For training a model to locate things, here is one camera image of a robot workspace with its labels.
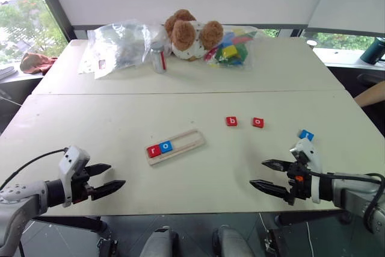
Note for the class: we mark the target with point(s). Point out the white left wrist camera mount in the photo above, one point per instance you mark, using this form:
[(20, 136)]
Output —
[(70, 160)]

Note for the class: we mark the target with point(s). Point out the person's bare forearm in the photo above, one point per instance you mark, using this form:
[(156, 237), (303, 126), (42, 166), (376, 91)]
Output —
[(371, 96)]

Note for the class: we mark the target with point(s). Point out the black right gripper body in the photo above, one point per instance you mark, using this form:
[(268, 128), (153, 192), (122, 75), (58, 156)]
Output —
[(300, 187)]

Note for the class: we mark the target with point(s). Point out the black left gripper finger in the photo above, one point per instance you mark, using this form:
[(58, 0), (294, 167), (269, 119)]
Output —
[(97, 168), (105, 189)]

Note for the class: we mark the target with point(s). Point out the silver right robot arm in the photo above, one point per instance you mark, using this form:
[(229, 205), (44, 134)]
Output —
[(349, 192)]

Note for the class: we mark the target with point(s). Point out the red letter tile o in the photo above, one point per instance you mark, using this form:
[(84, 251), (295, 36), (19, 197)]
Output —
[(257, 122)]

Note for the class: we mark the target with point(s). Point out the blue letter tile o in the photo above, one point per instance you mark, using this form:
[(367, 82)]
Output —
[(166, 147)]

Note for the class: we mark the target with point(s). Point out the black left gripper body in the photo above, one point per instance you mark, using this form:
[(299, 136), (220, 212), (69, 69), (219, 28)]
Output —
[(81, 185)]

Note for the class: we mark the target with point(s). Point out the white stack on sill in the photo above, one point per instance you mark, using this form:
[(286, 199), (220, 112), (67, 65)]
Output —
[(7, 72)]

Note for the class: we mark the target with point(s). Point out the brown crumpled cloth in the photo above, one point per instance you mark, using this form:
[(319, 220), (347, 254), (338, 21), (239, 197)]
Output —
[(36, 64)]

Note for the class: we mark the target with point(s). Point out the dark green drinking bottle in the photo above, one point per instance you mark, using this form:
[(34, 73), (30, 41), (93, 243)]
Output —
[(373, 52)]

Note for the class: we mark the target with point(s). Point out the clear plastic bag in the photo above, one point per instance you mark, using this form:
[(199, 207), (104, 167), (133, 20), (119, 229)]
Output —
[(120, 46)]

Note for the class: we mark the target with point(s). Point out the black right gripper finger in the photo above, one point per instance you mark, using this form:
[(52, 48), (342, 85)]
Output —
[(270, 188), (279, 165)]

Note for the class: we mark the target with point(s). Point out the red letter tile r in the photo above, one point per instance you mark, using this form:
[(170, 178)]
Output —
[(153, 151)]

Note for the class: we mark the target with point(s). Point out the wooden letter tray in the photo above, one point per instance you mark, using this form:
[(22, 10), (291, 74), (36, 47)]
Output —
[(189, 142)]

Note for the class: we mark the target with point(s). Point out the grey rounded robot leg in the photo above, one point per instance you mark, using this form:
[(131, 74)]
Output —
[(231, 242), (159, 243)]

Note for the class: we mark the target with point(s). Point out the black window frame pillar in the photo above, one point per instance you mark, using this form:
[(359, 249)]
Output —
[(54, 1)]

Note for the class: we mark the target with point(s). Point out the red letter tile b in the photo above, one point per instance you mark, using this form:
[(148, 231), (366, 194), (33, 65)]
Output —
[(232, 121)]

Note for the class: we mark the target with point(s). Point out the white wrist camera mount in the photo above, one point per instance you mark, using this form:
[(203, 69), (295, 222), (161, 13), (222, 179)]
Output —
[(311, 151), (70, 160)]

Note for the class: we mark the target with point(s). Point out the brown and white teddy bear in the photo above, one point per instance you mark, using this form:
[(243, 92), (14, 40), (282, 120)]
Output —
[(185, 38)]

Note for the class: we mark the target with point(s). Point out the glass jar with red label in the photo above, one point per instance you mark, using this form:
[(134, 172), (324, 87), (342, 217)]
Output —
[(158, 58)]

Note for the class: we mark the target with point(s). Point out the bag of colourful building blocks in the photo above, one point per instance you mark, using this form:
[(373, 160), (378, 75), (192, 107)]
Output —
[(231, 49)]

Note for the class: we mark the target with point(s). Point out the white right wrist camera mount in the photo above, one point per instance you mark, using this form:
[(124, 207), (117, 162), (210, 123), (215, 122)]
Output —
[(311, 151)]

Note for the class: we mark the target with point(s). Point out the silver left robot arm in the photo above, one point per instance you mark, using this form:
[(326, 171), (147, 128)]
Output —
[(21, 203)]

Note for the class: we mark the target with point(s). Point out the black table frame bar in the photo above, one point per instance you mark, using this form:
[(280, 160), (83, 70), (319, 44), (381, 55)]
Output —
[(69, 222)]

